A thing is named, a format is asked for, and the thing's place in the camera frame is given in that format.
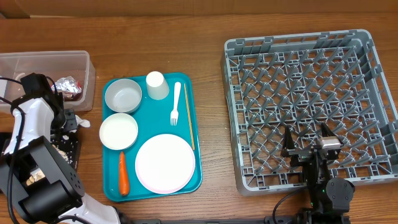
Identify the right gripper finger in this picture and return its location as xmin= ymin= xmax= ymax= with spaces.
xmin=282 ymin=125 xmax=295 ymax=149
xmin=320 ymin=123 xmax=343 ymax=146

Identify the foil wrapper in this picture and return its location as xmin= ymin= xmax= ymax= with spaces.
xmin=51 ymin=76 xmax=82 ymax=101

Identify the white bowl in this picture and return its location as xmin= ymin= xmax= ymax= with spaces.
xmin=99 ymin=113 xmax=139 ymax=151

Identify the grey bowl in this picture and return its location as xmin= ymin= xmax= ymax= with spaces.
xmin=104 ymin=78 xmax=142 ymax=113

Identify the white napkin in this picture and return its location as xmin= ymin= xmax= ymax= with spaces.
xmin=75 ymin=114 xmax=91 ymax=128

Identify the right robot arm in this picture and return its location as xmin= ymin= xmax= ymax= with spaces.
xmin=281 ymin=123 xmax=355 ymax=223

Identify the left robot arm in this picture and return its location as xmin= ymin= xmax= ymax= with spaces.
xmin=1 ymin=73 xmax=123 ymax=223

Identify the grey dishwasher rack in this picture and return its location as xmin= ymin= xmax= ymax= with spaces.
xmin=221 ymin=29 xmax=397 ymax=196

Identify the black waste tray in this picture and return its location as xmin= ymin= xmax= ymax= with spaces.
xmin=1 ymin=133 xmax=81 ymax=171

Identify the clear plastic bin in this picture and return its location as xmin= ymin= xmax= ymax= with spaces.
xmin=1 ymin=50 xmax=96 ymax=111

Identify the rice and peanut pile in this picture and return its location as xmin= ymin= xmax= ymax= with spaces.
xmin=25 ymin=144 xmax=70 ymax=186

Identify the orange carrot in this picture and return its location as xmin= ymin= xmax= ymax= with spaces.
xmin=119 ymin=151 xmax=130 ymax=196

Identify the white paper cup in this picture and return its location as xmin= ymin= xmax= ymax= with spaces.
xmin=146 ymin=71 xmax=169 ymax=100

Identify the teal serving tray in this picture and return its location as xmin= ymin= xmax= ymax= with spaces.
xmin=103 ymin=72 xmax=203 ymax=202

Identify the pink plate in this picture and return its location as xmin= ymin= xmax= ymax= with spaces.
xmin=135 ymin=134 xmax=195 ymax=194

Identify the white plastic fork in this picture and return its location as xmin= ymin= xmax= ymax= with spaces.
xmin=170 ymin=82 xmax=182 ymax=126

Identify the wooden chopstick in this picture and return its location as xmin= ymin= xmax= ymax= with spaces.
xmin=184 ymin=84 xmax=195 ymax=151

